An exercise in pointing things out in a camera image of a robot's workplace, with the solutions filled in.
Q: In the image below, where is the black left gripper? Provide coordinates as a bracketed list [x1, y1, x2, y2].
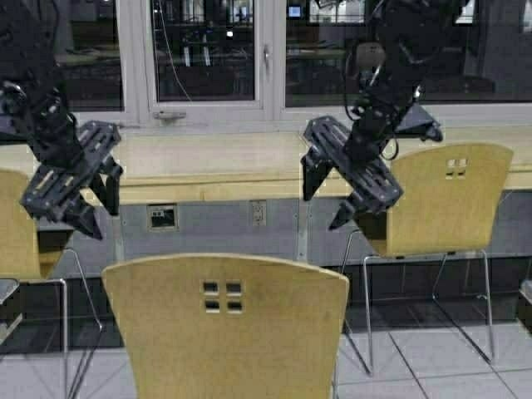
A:
[20, 99, 123, 240]

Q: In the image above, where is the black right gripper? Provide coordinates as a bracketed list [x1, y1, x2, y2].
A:
[301, 105, 404, 230]

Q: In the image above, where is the beige wooden chair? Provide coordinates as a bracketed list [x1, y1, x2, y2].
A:
[101, 254, 350, 398]
[338, 142, 515, 375]
[0, 168, 103, 399]

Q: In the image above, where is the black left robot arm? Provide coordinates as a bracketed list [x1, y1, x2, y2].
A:
[1, 1, 123, 240]

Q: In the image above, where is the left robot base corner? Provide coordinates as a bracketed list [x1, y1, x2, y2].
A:
[1, 278, 24, 344]

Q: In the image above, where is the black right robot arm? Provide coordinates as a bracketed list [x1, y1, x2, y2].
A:
[300, 1, 465, 230]

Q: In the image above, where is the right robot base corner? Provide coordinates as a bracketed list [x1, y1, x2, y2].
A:
[516, 278, 532, 333]

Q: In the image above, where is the long beige counter table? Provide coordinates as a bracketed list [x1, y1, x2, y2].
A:
[0, 128, 532, 207]

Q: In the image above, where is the wall data port box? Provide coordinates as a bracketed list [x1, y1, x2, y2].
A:
[146, 204, 179, 232]

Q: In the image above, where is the wall power outlet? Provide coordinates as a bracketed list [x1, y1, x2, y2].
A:
[250, 200, 267, 226]

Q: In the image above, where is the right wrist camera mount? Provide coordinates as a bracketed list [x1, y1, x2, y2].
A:
[395, 103, 443, 142]

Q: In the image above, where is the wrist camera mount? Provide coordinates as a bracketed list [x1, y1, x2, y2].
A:
[395, 103, 443, 142]
[1, 81, 28, 145]

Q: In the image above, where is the window latch handle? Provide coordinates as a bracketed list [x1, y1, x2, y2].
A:
[152, 111, 187, 123]

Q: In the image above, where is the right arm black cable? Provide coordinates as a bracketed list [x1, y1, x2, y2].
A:
[342, 41, 400, 161]

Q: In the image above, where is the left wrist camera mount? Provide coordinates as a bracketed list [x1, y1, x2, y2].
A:
[1, 81, 28, 145]

